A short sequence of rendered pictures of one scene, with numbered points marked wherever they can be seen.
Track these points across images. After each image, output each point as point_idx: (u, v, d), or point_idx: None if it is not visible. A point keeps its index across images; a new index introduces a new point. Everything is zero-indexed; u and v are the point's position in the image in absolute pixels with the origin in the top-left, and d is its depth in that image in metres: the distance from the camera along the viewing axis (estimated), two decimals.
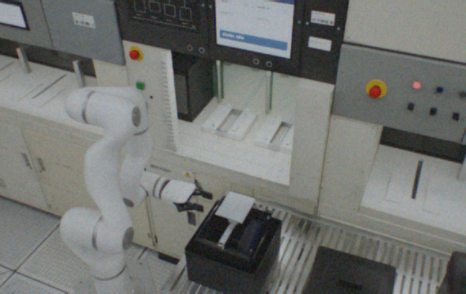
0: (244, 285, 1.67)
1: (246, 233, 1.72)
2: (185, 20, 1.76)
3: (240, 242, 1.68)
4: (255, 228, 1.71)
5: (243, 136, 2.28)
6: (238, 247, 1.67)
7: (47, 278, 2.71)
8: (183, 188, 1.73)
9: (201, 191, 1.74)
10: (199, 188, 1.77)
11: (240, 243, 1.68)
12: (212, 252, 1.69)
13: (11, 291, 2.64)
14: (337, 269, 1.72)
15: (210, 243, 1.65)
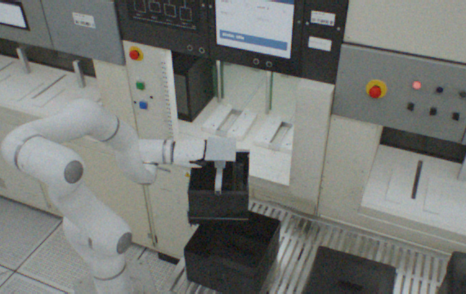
0: (243, 285, 1.67)
1: None
2: (185, 20, 1.76)
3: (232, 184, 1.64)
4: None
5: (243, 136, 2.28)
6: None
7: (47, 278, 2.71)
8: (194, 144, 1.61)
9: None
10: None
11: None
12: (207, 202, 1.62)
13: (11, 291, 2.64)
14: (337, 269, 1.72)
15: (206, 192, 1.58)
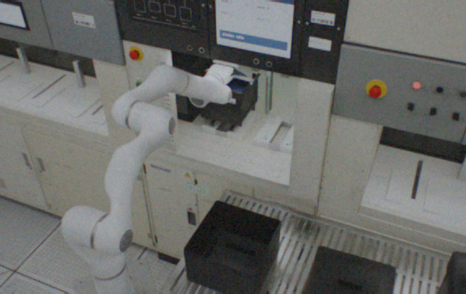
0: (243, 285, 1.67)
1: (232, 79, 2.26)
2: (185, 20, 1.76)
3: (242, 79, 2.24)
4: None
5: (243, 136, 2.28)
6: (246, 82, 2.24)
7: (47, 278, 2.71)
8: (218, 67, 2.09)
9: None
10: None
11: (242, 81, 2.25)
12: (247, 97, 2.19)
13: (11, 291, 2.64)
14: (337, 269, 1.72)
15: (248, 87, 2.15)
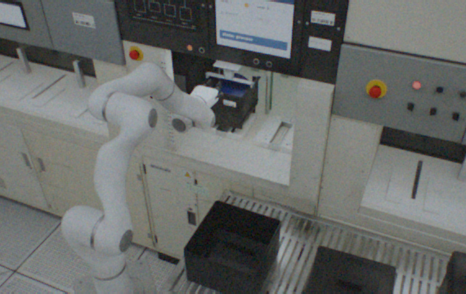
0: (243, 285, 1.67)
1: (233, 82, 2.28)
2: (185, 20, 1.76)
3: (243, 82, 2.26)
4: None
5: (243, 136, 2.28)
6: (246, 84, 2.25)
7: (47, 278, 2.71)
8: (202, 90, 2.00)
9: (206, 85, 2.05)
10: None
11: (243, 84, 2.26)
12: (247, 100, 2.20)
13: (11, 291, 2.64)
14: (337, 269, 1.72)
15: (248, 91, 2.16)
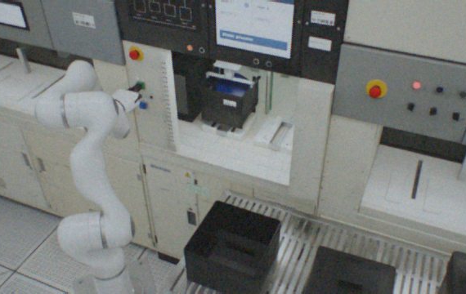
0: (243, 285, 1.67)
1: (233, 82, 2.28)
2: (185, 20, 1.76)
3: (243, 82, 2.26)
4: None
5: (243, 136, 2.29)
6: (246, 84, 2.25)
7: (47, 278, 2.71)
8: (122, 93, 1.95)
9: (132, 88, 2.00)
10: None
11: (243, 84, 2.26)
12: (247, 100, 2.20)
13: (11, 291, 2.64)
14: (337, 269, 1.72)
15: (248, 91, 2.17)
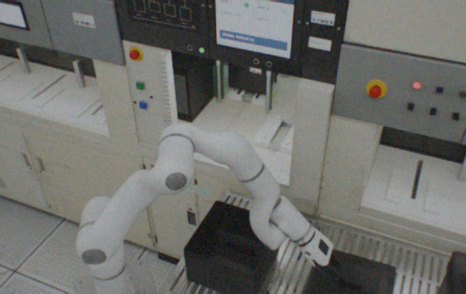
0: (243, 285, 1.67)
1: None
2: (185, 20, 1.76)
3: None
4: None
5: None
6: None
7: (47, 278, 2.71)
8: None
9: None
10: (323, 269, 1.58)
11: None
12: None
13: (11, 291, 2.64)
14: (337, 269, 1.72)
15: None
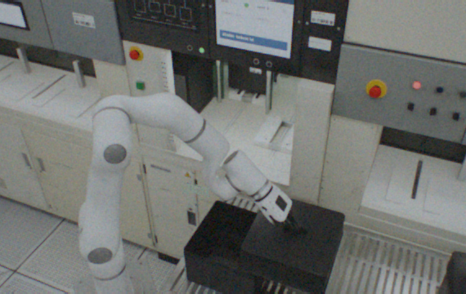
0: (243, 285, 1.67)
1: None
2: (185, 20, 1.76)
3: None
4: None
5: None
6: None
7: (47, 278, 2.71)
8: None
9: None
10: (281, 224, 1.55)
11: None
12: None
13: (11, 291, 2.64)
14: None
15: None
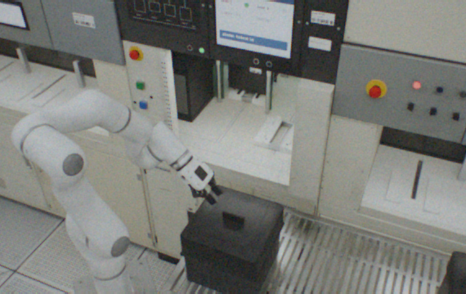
0: (243, 285, 1.67)
1: None
2: (185, 20, 1.76)
3: None
4: None
5: None
6: None
7: (47, 278, 2.71)
8: None
9: (204, 195, 1.65)
10: (199, 194, 1.61)
11: None
12: None
13: (11, 291, 2.64)
14: (226, 204, 1.76)
15: None
